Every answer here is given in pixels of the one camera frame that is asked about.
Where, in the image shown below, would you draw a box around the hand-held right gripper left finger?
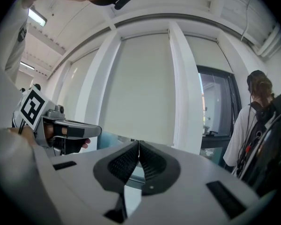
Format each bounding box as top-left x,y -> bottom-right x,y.
49,141 -> 140,225

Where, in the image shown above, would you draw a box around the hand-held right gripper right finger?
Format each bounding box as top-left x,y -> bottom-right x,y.
128,140 -> 260,225

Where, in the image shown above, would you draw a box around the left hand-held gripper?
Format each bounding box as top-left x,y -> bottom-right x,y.
12,85 -> 103,156

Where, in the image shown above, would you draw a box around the person's left forearm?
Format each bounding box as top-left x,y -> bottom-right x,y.
8,127 -> 38,147

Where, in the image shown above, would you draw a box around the person's left hand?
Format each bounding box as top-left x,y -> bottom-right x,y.
43,122 -> 91,155

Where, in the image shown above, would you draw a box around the operator in white shirt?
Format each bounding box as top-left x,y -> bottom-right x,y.
0,0 -> 64,225

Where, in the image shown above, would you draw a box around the dark-framed glass window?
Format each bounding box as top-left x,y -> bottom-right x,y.
196,65 -> 242,150

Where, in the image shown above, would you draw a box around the fluorescent ceiling light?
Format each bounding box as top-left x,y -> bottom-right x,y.
20,61 -> 36,70
28,7 -> 48,28

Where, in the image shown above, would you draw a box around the white ceiling pipes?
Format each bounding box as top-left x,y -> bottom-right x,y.
255,27 -> 281,56

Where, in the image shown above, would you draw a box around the grey curved ceiling rail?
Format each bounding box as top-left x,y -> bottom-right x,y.
46,13 -> 263,79

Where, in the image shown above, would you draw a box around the black head camera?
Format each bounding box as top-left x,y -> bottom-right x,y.
114,0 -> 134,11

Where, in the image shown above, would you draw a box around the grey hanging cable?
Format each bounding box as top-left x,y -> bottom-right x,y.
240,0 -> 253,41

